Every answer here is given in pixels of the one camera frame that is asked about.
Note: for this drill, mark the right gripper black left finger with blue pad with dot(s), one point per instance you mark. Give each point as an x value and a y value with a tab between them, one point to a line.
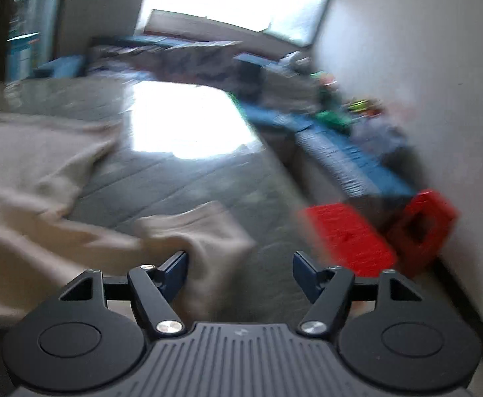
153	288

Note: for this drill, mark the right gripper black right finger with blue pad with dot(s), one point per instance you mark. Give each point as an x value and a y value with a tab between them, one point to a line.
329	292

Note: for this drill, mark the cream hooded sweatshirt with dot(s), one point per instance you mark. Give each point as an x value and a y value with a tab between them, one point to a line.
45	163

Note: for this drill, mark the red plastic stool top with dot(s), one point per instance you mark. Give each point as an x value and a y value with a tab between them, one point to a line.
348	239

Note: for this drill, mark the red plastic stool upright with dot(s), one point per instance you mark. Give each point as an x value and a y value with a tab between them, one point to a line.
420	230

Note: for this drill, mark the grey quilted star table cover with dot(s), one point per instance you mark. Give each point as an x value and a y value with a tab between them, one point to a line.
181	146

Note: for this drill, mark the blue corner sofa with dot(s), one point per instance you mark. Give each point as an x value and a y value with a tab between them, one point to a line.
357	173

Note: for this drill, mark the clear plastic storage box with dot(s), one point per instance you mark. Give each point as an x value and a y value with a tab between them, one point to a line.
378	137

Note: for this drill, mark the green plastic bowl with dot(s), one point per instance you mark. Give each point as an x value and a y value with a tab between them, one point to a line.
333	119

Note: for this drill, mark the green brown plush toys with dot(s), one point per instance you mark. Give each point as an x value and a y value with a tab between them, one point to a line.
365	107

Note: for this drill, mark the large butterfly print cushion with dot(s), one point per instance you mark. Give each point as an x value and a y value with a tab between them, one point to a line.
204	63

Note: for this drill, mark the white black plush toy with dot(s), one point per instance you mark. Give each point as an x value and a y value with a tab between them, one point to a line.
297	61

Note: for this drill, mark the blue white cabinet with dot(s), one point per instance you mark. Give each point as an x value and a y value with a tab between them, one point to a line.
20	56

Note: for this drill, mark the green framed window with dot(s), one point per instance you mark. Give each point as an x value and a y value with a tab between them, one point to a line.
293	21

